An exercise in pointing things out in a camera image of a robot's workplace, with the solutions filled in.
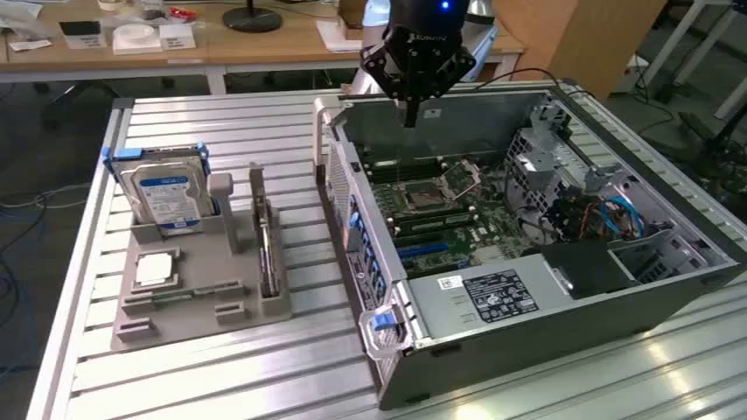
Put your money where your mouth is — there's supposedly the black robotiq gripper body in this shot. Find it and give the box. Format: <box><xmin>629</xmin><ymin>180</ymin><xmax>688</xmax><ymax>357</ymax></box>
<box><xmin>382</xmin><ymin>0</ymin><xmax>470</xmax><ymax>99</ymax></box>

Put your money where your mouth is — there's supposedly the green graphics card metal bracket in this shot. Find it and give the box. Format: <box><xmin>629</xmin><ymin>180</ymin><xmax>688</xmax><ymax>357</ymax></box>
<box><xmin>247</xmin><ymin>162</ymin><xmax>283</xmax><ymax>299</ymax></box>

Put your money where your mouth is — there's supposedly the white booklet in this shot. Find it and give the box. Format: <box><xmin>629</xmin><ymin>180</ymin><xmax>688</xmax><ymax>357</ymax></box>
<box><xmin>314</xmin><ymin>18</ymin><xmax>367</xmax><ymax>54</ymax></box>

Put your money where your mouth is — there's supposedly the wooden desk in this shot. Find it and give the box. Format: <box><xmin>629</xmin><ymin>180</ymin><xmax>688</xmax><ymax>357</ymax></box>
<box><xmin>0</xmin><ymin>0</ymin><xmax>527</xmax><ymax>85</ymax></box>

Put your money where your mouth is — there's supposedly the wooden cabinet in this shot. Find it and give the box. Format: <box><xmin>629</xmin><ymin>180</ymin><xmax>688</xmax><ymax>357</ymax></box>
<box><xmin>493</xmin><ymin>0</ymin><xmax>670</xmax><ymax>100</ymax></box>

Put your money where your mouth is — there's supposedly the black round lamp base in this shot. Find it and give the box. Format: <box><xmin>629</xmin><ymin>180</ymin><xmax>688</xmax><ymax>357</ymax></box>
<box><xmin>221</xmin><ymin>0</ymin><xmax>286</xmax><ymax>34</ymax></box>

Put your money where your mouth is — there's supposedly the perforated metal disk bay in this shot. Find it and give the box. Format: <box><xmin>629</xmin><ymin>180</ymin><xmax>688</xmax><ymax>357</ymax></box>
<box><xmin>503</xmin><ymin>104</ymin><xmax>593</xmax><ymax>209</ymax></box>

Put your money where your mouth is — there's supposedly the plain white box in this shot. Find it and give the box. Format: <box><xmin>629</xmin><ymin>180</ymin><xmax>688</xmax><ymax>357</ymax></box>
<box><xmin>158</xmin><ymin>23</ymin><xmax>198</xmax><ymax>52</ymax></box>

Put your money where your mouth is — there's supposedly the red packet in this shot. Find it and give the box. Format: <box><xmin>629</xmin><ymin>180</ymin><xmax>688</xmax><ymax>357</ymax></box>
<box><xmin>165</xmin><ymin>4</ymin><xmax>199</xmax><ymax>24</ymax></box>

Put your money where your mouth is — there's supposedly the green motherboard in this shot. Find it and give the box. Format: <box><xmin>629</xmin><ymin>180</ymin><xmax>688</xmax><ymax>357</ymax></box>
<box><xmin>354</xmin><ymin>148</ymin><xmax>546</xmax><ymax>282</ymax></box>

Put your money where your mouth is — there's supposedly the flat white box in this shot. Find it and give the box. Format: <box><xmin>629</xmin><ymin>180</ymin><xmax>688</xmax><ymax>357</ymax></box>
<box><xmin>111</xmin><ymin>37</ymin><xmax>166</xmax><ymax>56</ymax></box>

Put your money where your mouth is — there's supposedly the blue expansion slot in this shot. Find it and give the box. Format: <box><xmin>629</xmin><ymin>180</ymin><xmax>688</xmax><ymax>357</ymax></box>
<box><xmin>398</xmin><ymin>241</ymin><xmax>463</xmax><ymax>261</ymax></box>

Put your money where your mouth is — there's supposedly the silver hard disk blue label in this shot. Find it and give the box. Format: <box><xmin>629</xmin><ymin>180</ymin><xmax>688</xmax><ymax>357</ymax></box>
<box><xmin>117</xmin><ymin>148</ymin><xmax>210</xmax><ymax>240</ymax></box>

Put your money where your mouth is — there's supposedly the black stand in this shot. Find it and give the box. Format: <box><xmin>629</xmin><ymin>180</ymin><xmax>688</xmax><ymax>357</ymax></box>
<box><xmin>678</xmin><ymin>87</ymin><xmax>747</xmax><ymax>177</ymax></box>

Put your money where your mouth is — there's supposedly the white box black top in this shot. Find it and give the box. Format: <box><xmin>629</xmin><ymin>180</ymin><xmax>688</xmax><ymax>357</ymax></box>
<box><xmin>58</xmin><ymin>20</ymin><xmax>109</xmax><ymax>51</ymax></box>

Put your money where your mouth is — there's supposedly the black plastic shroud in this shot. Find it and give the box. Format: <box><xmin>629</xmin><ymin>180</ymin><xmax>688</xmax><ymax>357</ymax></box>
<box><xmin>538</xmin><ymin>241</ymin><xmax>640</xmax><ymax>301</ymax></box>

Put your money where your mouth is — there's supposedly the grey power supply unit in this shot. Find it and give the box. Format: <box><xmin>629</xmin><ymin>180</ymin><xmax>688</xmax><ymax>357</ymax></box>
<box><xmin>406</xmin><ymin>255</ymin><xmax>572</xmax><ymax>344</ymax></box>

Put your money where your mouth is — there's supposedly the grey printed parts rack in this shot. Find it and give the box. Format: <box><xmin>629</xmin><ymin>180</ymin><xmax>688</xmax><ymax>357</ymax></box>
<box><xmin>110</xmin><ymin>161</ymin><xmax>295</xmax><ymax>352</ymax></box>

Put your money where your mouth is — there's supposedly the blue case latch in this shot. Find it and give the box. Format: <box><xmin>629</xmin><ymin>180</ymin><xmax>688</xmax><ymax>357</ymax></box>
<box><xmin>370</xmin><ymin>311</ymin><xmax>399</xmax><ymax>333</ymax></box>

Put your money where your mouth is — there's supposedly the silver CPU chip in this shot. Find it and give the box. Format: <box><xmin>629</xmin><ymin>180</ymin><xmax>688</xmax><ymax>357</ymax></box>
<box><xmin>135</xmin><ymin>253</ymin><xmax>178</xmax><ymax>286</ymax></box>

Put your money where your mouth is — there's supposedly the clear plastic bag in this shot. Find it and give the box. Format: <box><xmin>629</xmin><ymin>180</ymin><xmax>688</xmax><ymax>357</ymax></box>
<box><xmin>0</xmin><ymin>0</ymin><xmax>62</xmax><ymax>41</ymax></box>

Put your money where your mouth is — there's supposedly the green RAM stick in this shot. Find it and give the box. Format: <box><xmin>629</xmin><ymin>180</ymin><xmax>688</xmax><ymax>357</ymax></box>
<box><xmin>150</xmin><ymin>286</ymin><xmax>221</xmax><ymax>305</ymax></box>

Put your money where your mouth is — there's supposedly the dark grey PC case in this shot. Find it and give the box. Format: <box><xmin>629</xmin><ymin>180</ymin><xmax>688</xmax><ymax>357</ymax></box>
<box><xmin>313</xmin><ymin>80</ymin><xmax>747</xmax><ymax>411</ymax></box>

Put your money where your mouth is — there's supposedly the thin black cable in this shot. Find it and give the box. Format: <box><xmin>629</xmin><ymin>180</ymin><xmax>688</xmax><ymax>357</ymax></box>
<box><xmin>474</xmin><ymin>66</ymin><xmax>578</xmax><ymax>91</ymax></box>

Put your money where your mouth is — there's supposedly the red wire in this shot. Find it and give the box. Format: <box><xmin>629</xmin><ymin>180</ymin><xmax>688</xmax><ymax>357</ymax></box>
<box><xmin>576</xmin><ymin>199</ymin><xmax>610</xmax><ymax>240</ymax></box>

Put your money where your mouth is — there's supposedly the blue wire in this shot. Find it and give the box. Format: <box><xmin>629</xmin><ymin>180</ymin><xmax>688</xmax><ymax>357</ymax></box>
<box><xmin>601</xmin><ymin>195</ymin><xmax>648</xmax><ymax>240</ymax></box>

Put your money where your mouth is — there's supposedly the white table frame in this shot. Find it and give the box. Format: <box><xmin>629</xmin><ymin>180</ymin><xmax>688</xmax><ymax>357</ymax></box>
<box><xmin>640</xmin><ymin>0</ymin><xmax>747</xmax><ymax>120</ymax></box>

